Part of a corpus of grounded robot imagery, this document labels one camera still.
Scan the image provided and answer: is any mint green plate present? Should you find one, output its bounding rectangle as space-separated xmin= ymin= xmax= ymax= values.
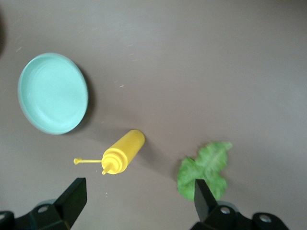
xmin=18 ymin=52 xmax=89 ymax=135

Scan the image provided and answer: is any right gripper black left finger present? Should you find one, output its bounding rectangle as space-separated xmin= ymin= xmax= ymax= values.
xmin=0 ymin=177 xmax=87 ymax=230

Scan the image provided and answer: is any yellow mustard squeeze bottle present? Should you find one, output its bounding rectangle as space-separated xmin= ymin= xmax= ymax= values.
xmin=73 ymin=129 xmax=146 ymax=175

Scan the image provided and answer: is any green lettuce leaf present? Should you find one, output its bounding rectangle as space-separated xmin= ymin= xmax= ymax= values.
xmin=177 ymin=141 xmax=234 ymax=201

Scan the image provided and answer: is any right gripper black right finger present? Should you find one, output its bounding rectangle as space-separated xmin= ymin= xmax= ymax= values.
xmin=191 ymin=179 xmax=288 ymax=230

